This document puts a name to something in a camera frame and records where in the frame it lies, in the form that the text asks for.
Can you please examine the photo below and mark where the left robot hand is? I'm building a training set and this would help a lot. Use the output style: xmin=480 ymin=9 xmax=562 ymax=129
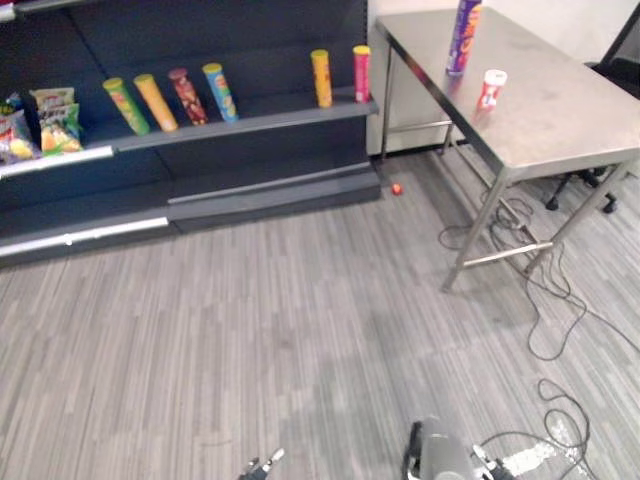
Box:
xmin=239 ymin=447 xmax=286 ymax=480

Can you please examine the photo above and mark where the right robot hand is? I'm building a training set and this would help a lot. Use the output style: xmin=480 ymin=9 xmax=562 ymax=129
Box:
xmin=471 ymin=442 xmax=517 ymax=480

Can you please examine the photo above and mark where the dark grey shelf unit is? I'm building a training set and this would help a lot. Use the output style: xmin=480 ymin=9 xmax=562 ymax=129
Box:
xmin=0 ymin=0 xmax=383 ymax=270

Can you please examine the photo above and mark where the blue chips can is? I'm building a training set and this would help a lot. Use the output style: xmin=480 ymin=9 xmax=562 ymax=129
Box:
xmin=201 ymin=62 xmax=240 ymax=125

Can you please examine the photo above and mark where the brown chips can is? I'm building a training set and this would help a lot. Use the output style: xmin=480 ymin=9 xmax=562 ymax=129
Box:
xmin=167 ymin=67 xmax=210 ymax=127

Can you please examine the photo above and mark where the red white gum bottle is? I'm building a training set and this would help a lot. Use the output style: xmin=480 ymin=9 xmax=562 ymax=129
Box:
xmin=478 ymin=68 xmax=509 ymax=112

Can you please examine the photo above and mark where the orange chips can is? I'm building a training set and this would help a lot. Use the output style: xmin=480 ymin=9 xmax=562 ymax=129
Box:
xmin=132 ymin=73 xmax=180 ymax=134

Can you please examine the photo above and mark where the green chips can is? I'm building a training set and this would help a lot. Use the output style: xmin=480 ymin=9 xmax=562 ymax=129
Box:
xmin=102 ymin=77 xmax=151 ymax=137

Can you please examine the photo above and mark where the yellow chips can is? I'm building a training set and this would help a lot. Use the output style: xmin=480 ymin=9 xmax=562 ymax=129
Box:
xmin=310 ymin=48 xmax=334 ymax=110

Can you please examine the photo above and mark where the pink chips can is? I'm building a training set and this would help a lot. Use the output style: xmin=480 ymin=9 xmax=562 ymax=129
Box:
xmin=352 ymin=44 xmax=372 ymax=105

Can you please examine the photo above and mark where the purple chips can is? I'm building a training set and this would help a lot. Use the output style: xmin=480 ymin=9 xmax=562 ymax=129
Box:
xmin=445 ymin=0 xmax=484 ymax=78

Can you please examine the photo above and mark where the stainless steel table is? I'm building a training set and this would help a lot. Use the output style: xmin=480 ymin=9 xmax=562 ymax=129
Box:
xmin=373 ymin=4 xmax=640 ymax=293

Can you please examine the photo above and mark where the purple snack bag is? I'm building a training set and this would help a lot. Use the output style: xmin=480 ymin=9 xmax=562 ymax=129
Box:
xmin=0 ymin=135 xmax=43 ymax=166

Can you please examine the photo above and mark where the white red snack bag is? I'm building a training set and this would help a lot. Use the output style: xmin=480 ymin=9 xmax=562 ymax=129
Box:
xmin=0 ymin=110 xmax=29 ymax=147

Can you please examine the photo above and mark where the cream snack bag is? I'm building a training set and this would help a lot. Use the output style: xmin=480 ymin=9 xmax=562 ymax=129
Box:
xmin=28 ymin=87 xmax=76 ymax=121

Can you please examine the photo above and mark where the black office chair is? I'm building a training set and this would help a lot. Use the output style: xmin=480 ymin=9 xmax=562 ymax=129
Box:
xmin=544 ymin=4 xmax=640 ymax=215

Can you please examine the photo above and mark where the blue green snack bag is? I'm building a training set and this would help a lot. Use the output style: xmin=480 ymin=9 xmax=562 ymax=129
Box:
xmin=0 ymin=91 xmax=25 ymax=119

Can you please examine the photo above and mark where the black floor cable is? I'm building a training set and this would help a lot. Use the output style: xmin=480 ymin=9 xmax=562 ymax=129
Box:
xmin=469 ymin=378 xmax=599 ymax=480
xmin=437 ymin=185 xmax=536 ymax=251
xmin=525 ymin=241 xmax=640 ymax=362

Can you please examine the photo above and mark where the silver shelf price rail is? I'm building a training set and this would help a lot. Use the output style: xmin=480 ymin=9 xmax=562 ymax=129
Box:
xmin=0 ymin=216 xmax=170 ymax=260
xmin=0 ymin=145 xmax=115 ymax=180

